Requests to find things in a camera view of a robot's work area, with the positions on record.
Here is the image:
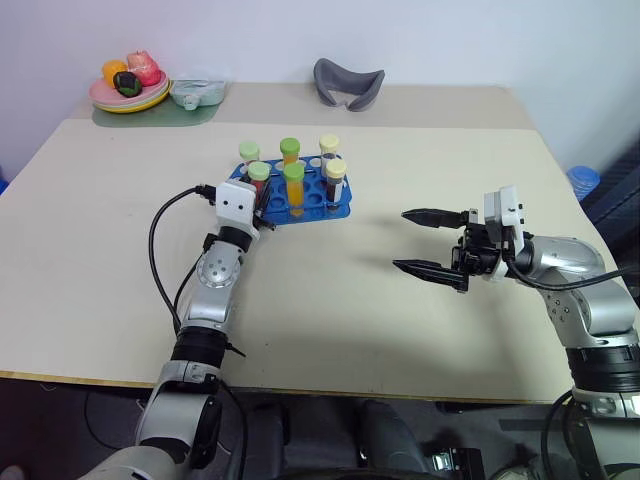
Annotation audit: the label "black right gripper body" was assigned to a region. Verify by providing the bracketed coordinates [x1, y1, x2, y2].
[450, 221, 503, 277]

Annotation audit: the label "red tube light-green cap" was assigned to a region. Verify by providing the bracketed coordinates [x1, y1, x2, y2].
[247, 160, 272, 202]
[238, 141, 262, 167]

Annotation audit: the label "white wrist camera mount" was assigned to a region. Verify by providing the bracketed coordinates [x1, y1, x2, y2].
[214, 180, 258, 233]
[482, 185, 528, 284]

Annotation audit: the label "green table mat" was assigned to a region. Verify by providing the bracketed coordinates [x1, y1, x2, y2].
[91, 82, 233, 129]

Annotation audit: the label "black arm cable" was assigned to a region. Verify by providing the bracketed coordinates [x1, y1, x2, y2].
[148, 184, 219, 344]
[503, 248, 640, 292]

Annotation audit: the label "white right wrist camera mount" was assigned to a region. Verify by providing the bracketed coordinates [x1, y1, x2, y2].
[482, 185, 528, 284]

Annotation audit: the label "orange toy fruit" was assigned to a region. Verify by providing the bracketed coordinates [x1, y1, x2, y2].
[101, 59, 129, 84]

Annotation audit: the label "pale green plate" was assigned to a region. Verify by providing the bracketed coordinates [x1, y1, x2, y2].
[92, 82, 171, 110]

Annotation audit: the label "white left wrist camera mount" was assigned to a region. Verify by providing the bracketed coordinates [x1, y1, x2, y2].
[214, 180, 258, 233]

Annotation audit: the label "blue test tube rack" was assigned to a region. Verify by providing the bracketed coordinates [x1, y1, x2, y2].
[225, 155, 355, 228]

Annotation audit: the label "dark tube cream cap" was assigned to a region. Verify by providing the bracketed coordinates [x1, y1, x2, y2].
[318, 134, 342, 162]
[324, 158, 348, 212]

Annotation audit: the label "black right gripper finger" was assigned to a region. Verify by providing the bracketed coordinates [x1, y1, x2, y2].
[391, 258, 470, 294]
[400, 206, 477, 233]

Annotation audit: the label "pink red toy food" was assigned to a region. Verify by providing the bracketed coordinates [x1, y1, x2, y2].
[125, 48, 163, 88]

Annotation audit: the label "pale green plastic pouch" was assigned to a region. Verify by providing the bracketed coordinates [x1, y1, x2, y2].
[169, 73, 230, 111]

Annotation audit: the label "yellow plate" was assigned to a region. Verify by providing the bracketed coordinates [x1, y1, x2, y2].
[94, 87, 173, 116]

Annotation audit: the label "thin black floor cable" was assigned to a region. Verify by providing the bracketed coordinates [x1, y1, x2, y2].
[83, 391, 149, 452]

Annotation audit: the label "orange tube green cap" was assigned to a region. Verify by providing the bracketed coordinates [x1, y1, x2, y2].
[282, 163, 306, 218]
[278, 136, 302, 169]

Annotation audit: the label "black box silver latch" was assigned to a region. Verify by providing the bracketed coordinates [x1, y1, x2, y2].
[428, 446, 485, 475]

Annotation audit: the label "dark grey rounded shape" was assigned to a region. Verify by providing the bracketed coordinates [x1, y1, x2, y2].
[359, 399, 432, 475]

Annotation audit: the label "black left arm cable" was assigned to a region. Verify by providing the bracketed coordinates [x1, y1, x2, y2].
[148, 184, 219, 344]

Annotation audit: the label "pink plate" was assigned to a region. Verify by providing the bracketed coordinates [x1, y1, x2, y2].
[89, 74, 169, 106]

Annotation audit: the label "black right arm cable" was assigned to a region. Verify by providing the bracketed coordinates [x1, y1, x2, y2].
[503, 248, 640, 292]

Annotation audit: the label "grey headset face pad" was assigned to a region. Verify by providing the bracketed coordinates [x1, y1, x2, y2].
[313, 57, 387, 113]

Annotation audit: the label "grey green cloth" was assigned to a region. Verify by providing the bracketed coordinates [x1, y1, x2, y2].
[495, 462, 547, 480]

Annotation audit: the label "blue water bottle caps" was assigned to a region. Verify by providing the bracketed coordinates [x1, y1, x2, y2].
[566, 165, 602, 203]

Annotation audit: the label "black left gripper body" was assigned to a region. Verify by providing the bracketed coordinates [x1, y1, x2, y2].
[251, 197, 277, 234]

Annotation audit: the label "black green toy food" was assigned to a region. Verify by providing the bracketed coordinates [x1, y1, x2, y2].
[112, 70, 144, 98]

